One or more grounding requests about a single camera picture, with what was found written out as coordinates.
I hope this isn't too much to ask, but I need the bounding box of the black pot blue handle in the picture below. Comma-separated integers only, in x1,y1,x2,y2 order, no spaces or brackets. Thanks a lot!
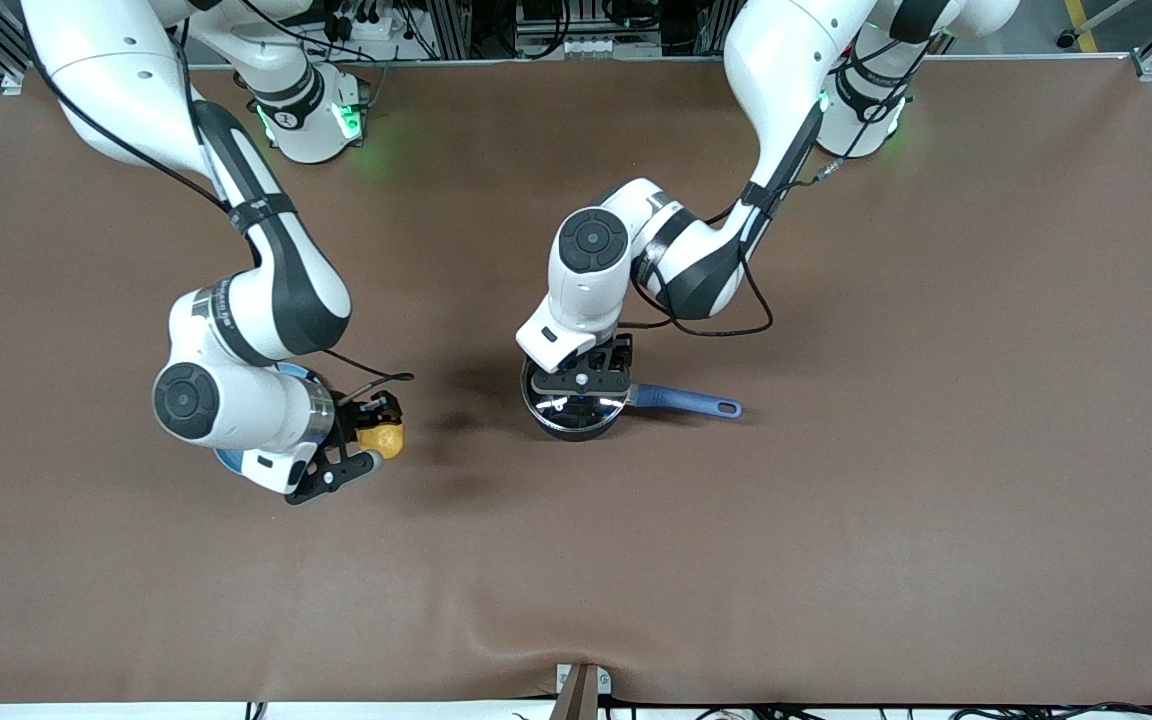
522,355,743,442

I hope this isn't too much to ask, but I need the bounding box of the glass lid blue knob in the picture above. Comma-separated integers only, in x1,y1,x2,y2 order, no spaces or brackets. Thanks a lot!
522,360,629,421

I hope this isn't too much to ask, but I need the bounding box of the yellow potato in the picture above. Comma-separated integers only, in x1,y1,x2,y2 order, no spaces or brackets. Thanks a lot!
356,424,405,460

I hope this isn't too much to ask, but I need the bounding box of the white power strip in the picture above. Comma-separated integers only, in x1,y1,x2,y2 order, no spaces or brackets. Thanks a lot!
516,35,627,59

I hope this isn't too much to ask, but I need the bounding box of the blue plate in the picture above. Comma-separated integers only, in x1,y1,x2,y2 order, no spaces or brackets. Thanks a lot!
214,363,332,476

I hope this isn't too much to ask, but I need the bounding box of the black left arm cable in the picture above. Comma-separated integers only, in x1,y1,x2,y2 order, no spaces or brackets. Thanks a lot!
636,30,927,338

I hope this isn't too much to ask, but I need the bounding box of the metal clamp bracket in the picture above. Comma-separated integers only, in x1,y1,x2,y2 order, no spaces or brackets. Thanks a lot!
555,663,613,720

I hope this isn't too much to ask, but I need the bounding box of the brown table mat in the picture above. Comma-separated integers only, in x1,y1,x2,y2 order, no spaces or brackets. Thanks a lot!
0,55,1152,707

